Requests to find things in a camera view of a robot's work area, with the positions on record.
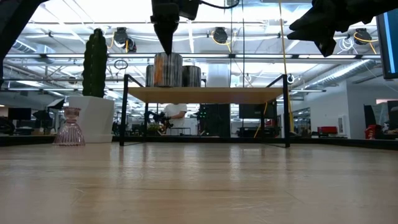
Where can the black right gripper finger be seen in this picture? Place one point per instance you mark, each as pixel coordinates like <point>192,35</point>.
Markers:
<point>348,12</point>
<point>317,31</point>

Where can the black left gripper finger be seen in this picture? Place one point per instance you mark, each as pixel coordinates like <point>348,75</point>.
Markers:
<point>167,35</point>

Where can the pink ribbed glass candle holder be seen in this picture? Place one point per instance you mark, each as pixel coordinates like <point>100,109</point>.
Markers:
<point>69,133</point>

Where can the black background robot arm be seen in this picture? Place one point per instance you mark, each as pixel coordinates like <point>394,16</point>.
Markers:
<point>158,118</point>

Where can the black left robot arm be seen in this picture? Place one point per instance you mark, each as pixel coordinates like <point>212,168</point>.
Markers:
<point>12,25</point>

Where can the computer monitor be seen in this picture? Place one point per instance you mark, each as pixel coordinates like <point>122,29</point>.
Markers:
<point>390,43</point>

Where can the green cactus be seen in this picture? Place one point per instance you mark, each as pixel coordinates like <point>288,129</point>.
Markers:
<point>94,62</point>

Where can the black background cabinet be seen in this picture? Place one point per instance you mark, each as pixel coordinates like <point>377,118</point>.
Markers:
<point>215,120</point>

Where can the red background box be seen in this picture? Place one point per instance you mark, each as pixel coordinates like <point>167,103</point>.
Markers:
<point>327,129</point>

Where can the white planter pot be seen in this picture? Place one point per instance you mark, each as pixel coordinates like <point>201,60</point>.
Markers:
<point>93,121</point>

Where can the seated person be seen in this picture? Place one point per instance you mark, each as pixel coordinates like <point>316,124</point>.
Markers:
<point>371,132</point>

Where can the dark background monitor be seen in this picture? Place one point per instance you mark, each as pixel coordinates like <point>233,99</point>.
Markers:
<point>19,114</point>

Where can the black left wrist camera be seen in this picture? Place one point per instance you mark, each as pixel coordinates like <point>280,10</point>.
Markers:
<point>188,9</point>

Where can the wooden shelf with black frame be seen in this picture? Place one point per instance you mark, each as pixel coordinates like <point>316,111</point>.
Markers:
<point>205,96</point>

